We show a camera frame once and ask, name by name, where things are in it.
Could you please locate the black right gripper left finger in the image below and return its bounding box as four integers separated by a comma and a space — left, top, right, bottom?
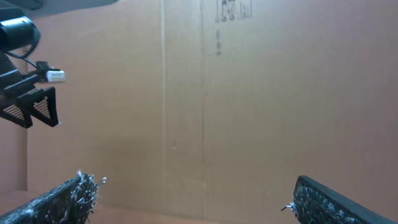
1, 171, 106, 224

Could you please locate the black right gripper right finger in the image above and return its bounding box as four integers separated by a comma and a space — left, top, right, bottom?
282, 175, 397, 224

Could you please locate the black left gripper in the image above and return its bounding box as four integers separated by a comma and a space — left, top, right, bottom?
1, 52, 58, 128

